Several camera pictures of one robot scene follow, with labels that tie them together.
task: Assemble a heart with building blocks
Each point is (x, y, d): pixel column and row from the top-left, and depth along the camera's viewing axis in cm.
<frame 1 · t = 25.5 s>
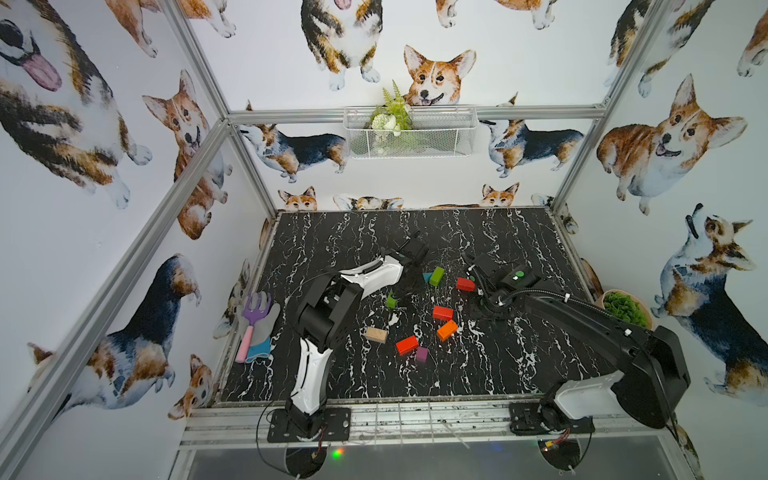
left hand: (423, 285, 97), fingers open
right hand: (471, 311, 80), fingers open
green block lower: (391, 302, 96), point 2 cm above the table
red block middle: (442, 313, 93), point 2 cm above the table
orange block: (447, 330, 89), point 2 cm above the table
red block lower: (407, 345, 88), on the table
natural wood block: (376, 334, 88), point 3 cm above the table
purple cube block: (422, 353, 87), on the table
purple toy rake: (252, 316, 92), point 3 cm above the table

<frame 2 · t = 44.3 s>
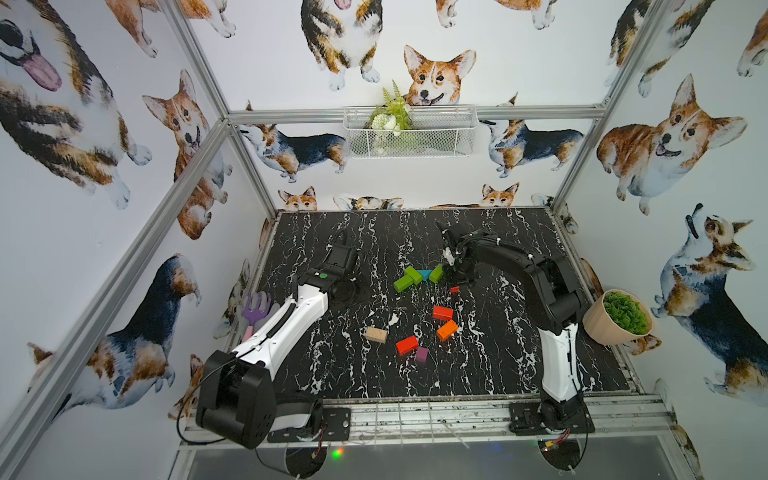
left hand: (371, 288, 84), fingers open
right hand: (450, 281, 97), fingers open
green block lower: (411, 275, 101), point 3 cm above the table
the other named things where they were.

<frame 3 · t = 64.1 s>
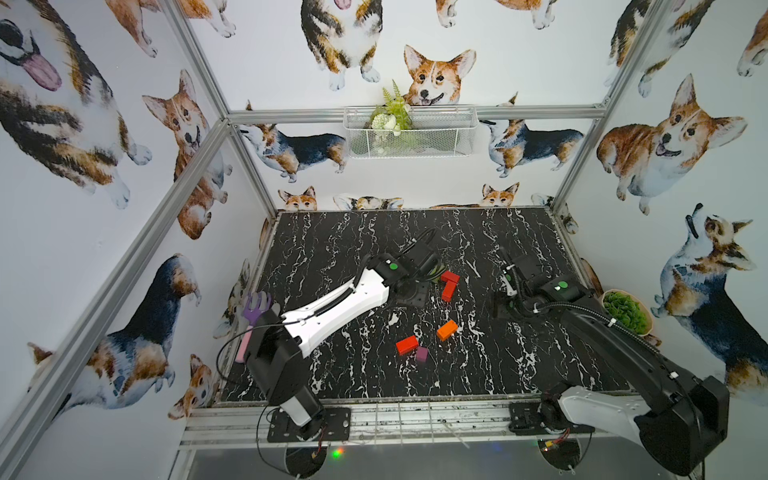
left hand: (420, 291, 80), fingers open
right hand: (496, 309, 78), fingers open
red block middle: (448, 290, 99), on the table
red block small upper: (449, 276, 102), point 2 cm above the table
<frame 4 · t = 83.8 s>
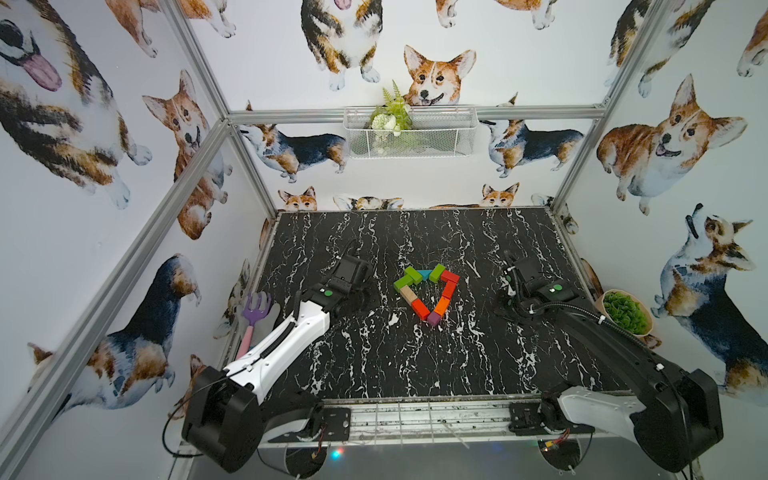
left hand: (383, 292, 82), fingers open
right hand: (493, 307, 81), fingers open
orange block: (442, 306, 95), point 2 cm above the table
red block lower: (420, 309, 93), point 3 cm above the table
purple cube block: (433, 319, 92), point 2 cm above the table
teal triangle block: (425, 274, 102), point 2 cm above the table
